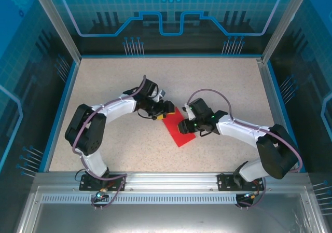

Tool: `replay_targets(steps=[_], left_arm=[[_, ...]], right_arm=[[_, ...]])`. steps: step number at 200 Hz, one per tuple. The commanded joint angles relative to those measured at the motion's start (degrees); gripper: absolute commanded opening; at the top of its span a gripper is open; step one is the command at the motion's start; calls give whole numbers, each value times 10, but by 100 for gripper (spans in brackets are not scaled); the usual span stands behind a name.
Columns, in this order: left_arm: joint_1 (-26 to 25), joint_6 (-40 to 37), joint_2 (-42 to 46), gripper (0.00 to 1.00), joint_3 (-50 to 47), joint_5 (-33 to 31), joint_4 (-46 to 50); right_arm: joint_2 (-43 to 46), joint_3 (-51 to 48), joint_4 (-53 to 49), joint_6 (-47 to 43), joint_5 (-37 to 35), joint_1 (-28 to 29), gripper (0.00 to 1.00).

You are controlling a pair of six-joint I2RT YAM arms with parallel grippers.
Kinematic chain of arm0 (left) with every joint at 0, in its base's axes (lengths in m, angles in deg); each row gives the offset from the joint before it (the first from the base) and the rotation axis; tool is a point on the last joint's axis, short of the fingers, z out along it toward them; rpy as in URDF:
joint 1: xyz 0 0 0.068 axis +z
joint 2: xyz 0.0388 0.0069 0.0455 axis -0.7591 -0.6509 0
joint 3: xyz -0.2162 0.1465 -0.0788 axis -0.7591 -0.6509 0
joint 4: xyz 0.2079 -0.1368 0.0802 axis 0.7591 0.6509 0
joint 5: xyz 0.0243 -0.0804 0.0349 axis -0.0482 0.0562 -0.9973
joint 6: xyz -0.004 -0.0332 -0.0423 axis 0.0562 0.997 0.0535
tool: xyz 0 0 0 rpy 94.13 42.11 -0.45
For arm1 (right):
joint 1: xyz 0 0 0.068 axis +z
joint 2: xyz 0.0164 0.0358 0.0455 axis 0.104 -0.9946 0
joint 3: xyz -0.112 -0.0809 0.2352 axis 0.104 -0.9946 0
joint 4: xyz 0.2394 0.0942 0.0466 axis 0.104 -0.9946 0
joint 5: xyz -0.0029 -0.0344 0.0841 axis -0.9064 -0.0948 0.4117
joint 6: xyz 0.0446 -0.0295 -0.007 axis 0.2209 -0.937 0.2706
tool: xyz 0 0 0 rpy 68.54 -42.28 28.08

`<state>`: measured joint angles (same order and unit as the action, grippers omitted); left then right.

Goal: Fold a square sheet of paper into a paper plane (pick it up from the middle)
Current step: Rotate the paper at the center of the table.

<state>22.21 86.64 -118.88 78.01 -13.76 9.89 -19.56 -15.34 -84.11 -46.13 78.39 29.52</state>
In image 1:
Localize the slotted metal cable duct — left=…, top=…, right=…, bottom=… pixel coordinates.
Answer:
left=40, top=194, right=250, bottom=205

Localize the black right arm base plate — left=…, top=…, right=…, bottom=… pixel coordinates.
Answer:
left=217, top=172, right=266, bottom=192

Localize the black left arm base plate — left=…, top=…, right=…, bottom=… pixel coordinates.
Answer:
left=79, top=174, right=127, bottom=192

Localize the blue printed side panel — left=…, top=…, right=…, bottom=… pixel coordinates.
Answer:
left=0, top=0, right=81, bottom=233
left=268, top=0, right=332, bottom=233

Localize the aluminium side rail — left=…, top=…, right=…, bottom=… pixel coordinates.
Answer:
left=256, top=58, right=298, bottom=173

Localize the aluminium frame post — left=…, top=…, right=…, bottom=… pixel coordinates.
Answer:
left=27, top=0, right=82, bottom=62
left=261, top=0, right=313, bottom=64

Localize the aluminium mounting rail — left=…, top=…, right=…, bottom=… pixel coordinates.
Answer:
left=35, top=172, right=311, bottom=193

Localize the red cloth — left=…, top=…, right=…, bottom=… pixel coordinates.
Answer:
left=162, top=106, right=197, bottom=148

